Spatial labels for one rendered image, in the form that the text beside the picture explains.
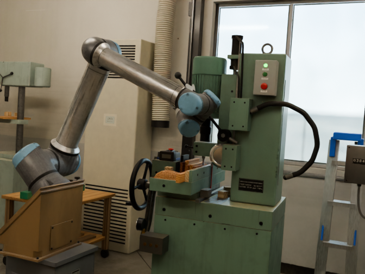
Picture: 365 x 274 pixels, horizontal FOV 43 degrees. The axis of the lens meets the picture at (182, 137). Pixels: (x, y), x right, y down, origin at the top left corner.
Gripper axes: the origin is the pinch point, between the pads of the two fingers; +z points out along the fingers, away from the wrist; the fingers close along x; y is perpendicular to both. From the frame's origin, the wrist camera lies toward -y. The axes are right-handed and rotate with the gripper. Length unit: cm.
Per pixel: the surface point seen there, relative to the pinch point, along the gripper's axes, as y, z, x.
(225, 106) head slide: -16.8, -7.1, -12.4
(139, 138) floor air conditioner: -59, 124, 86
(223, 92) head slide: -12.0, -3.1, -15.9
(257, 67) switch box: -8.5, -13.4, -37.2
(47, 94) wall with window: 0, 219, 151
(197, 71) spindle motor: 1.2, 6.6, -12.5
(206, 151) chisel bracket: -27.5, -11.5, 10.6
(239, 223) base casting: -45, -50, 14
